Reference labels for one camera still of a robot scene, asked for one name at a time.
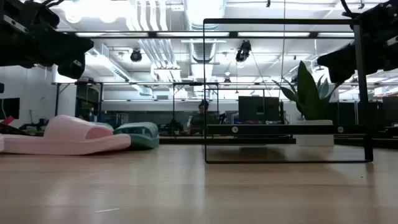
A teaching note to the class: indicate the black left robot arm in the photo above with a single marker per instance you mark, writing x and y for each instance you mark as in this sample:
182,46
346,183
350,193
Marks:
31,12

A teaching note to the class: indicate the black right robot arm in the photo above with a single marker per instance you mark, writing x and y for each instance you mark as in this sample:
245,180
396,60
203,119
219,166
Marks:
379,15

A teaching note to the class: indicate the black aluminium table frame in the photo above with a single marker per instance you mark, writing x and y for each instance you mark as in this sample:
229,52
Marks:
217,140

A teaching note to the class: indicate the white plant pot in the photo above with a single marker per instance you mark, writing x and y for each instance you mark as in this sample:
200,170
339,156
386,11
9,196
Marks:
314,140

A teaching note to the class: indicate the dark background monitor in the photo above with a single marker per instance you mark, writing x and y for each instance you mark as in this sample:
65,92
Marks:
390,109

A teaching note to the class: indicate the black frame wooden shelf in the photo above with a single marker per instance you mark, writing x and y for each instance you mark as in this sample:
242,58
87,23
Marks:
280,129

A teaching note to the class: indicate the red object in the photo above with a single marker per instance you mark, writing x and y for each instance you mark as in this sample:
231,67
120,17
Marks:
7,120

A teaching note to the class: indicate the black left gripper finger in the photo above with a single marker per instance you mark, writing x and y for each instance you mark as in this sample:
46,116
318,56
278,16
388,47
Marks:
82,45

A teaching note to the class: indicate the black wall screen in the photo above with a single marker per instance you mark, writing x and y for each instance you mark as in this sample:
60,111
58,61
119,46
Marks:
9,108

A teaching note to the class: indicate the black hanging camera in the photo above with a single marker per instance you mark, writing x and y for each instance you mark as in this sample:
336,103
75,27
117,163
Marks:
244,49

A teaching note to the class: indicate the green snake plant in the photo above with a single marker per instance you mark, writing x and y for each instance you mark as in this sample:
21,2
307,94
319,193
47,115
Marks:
306,93

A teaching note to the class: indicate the black background rig frame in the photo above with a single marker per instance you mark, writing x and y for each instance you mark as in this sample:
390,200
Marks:
88,99
173,102

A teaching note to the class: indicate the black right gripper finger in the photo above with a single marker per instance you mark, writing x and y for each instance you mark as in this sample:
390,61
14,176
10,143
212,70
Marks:
331,58

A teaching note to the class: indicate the black computer monitor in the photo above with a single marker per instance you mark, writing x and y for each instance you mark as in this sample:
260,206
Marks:
258,109

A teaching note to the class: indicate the silver ventilation duct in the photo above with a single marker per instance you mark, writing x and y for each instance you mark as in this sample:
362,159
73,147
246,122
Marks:
203,12

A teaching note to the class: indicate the black background robot arm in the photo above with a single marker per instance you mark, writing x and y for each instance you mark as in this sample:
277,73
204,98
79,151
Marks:
34,124
171,127

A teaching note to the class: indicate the person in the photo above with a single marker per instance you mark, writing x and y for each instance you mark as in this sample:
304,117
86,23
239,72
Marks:
199,123

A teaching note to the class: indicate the round black ceiling camera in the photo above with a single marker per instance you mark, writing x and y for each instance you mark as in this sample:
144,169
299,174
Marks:
136,56

